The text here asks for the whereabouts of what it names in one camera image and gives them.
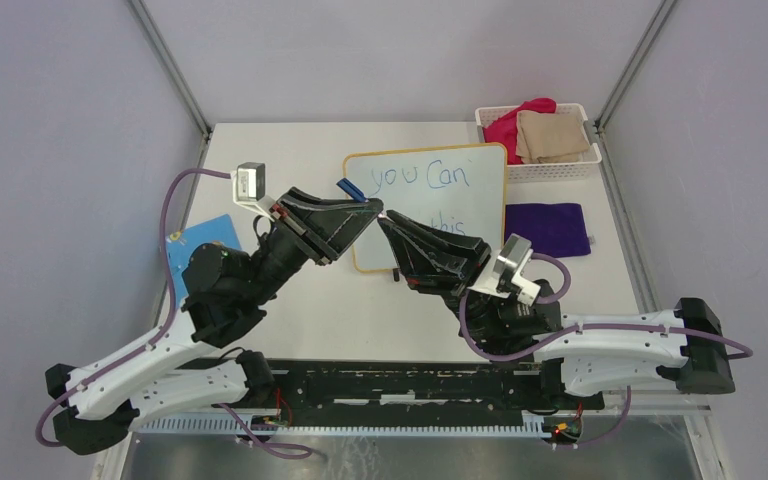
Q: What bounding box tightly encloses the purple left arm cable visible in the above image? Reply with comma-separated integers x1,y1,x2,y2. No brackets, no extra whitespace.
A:
34,168,233,448

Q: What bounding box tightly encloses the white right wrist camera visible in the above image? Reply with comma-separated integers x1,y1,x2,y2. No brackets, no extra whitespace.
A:
469,234,540,306

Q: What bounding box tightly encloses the aluminium frame rail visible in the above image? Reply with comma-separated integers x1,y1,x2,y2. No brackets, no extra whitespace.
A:
592,0,680,312
125,0,213,142

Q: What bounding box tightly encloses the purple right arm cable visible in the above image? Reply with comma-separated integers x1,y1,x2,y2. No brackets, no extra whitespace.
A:
456,252,754,450

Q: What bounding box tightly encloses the purple towel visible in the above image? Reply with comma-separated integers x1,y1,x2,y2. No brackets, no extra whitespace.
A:
504,203,591,259

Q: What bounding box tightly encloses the yellow framed whiteboard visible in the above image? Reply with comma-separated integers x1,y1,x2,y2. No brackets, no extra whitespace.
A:
343,143,507,248

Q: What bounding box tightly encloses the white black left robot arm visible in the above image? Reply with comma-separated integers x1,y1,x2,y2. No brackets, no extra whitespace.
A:
44,188,383,455

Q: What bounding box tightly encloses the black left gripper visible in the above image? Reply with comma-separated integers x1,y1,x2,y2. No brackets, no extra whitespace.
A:
244,186,385,306

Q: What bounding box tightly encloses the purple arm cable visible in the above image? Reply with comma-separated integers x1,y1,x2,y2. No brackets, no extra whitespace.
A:
456,252,754,450
34,168,233,448

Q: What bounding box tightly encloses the aluminium frame rail right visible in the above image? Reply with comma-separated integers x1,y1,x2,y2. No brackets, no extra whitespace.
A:
592,0,680,312

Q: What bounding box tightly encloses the beige cloth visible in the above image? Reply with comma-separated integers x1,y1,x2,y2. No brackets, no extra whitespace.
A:
515,110,590,164

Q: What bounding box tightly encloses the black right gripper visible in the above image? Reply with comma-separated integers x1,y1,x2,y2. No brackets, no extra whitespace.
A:
379,211,505,345

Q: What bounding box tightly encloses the blue picture book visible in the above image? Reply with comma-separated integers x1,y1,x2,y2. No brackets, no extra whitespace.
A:
165,214,241,306

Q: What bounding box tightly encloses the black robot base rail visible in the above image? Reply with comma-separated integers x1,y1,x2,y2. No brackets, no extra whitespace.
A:
185,349,607,432

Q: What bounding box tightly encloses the white perforated plastic basket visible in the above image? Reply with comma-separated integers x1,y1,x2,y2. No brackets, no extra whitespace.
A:
506,103,603,184

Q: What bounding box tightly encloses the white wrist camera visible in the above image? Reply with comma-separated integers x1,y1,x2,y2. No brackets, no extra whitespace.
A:
230,162,275,217
469,234,540,306

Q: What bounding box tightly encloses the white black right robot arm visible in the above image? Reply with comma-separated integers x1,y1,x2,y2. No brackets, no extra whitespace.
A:
378,210,750,408

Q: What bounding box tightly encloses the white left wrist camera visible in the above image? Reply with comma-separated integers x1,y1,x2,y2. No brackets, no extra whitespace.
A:
230,162,275,217

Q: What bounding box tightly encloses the aluminium frame rail left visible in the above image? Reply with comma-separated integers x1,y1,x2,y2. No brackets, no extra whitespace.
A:
125,0,213,142

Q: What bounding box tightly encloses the blue marker cap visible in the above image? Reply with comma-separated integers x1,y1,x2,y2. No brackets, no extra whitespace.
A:
336,178,368,203

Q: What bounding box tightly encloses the red cloth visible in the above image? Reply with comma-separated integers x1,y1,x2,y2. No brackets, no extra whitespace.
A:
483,98,557,165

